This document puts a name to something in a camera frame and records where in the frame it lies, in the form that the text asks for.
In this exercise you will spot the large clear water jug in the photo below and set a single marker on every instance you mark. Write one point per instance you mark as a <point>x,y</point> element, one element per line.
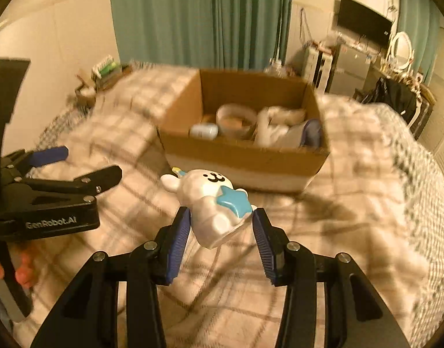
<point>276,68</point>

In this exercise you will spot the black jacket on chair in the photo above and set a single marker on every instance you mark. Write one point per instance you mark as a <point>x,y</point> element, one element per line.
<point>396,95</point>

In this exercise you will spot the white suitcase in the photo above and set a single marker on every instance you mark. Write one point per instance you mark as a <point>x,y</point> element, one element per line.
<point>316,68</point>

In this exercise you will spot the green checked bed sheet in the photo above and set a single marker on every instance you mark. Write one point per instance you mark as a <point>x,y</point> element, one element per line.
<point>423,188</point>

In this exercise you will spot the green white carton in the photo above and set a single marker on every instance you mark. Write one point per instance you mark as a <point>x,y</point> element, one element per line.
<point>104,67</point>

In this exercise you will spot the grey mini fridge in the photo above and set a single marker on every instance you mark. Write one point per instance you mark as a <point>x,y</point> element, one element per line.
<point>348,70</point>

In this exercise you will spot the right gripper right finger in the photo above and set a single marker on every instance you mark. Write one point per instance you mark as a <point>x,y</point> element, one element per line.
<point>356,315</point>

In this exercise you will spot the white cat figurine blue star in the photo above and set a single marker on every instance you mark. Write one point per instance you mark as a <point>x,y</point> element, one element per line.
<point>218,210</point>

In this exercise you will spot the brown cardboard box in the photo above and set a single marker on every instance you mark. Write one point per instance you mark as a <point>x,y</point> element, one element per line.
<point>285,167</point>

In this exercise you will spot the plaid beige blanket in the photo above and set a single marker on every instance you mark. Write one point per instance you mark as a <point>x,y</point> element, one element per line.
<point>221,297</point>

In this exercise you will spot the green curtain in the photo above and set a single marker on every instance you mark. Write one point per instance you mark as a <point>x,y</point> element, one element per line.
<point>420,20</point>
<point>232,34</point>

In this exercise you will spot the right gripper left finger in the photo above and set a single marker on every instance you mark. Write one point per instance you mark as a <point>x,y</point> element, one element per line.
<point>85,315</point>

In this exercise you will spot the green curtain at right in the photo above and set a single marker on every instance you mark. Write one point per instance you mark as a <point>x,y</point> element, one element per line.
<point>420,20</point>

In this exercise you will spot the person's left hand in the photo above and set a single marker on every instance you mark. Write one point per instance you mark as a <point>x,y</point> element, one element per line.
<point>25,273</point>

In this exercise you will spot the dark blue round object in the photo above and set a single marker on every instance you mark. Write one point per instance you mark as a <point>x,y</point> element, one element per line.
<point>312,134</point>

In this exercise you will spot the white oval mirror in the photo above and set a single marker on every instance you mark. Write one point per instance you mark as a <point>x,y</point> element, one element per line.
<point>400,55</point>

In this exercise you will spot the black wall television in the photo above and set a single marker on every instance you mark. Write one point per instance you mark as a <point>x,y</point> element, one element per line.
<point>365,22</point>

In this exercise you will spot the white round bottle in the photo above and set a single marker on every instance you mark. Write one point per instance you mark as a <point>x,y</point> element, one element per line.
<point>207,131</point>

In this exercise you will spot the white tape roll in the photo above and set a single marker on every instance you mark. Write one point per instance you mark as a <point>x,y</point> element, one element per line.
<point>236,121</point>

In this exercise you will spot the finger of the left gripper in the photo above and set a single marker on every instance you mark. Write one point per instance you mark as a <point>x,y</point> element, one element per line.
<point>91,184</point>
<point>47,156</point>

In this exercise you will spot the bedside cardboard box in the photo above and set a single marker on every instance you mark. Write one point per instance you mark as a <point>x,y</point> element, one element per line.
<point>86,93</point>

